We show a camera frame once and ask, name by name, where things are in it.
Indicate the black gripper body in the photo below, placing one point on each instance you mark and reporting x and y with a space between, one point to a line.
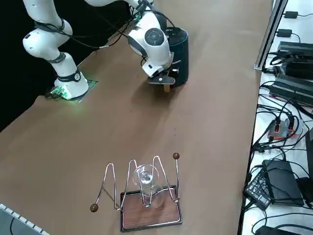
174 64

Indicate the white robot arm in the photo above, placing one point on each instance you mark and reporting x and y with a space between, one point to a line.
156 49

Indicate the green air fryer body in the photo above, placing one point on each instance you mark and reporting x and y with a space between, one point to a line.
182 44

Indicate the clear glass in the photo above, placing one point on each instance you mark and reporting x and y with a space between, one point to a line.
146 181

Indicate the small black power adapter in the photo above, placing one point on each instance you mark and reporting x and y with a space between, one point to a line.
291 14
284 32

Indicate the long black power supply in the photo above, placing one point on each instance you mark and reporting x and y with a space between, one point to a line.
293 86
296 47

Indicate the grey orange usb hub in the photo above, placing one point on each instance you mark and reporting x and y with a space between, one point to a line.
281 129

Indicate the black labelled power adapter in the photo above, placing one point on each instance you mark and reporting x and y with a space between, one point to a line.
258 192

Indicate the large black power brick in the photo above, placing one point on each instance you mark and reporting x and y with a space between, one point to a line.
283 181

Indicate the white keyboard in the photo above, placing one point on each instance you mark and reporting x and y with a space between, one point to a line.
24 221

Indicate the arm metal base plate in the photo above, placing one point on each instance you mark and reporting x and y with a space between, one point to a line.
91 84

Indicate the aluminium frame profile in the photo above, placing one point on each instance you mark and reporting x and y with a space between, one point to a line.
270 34

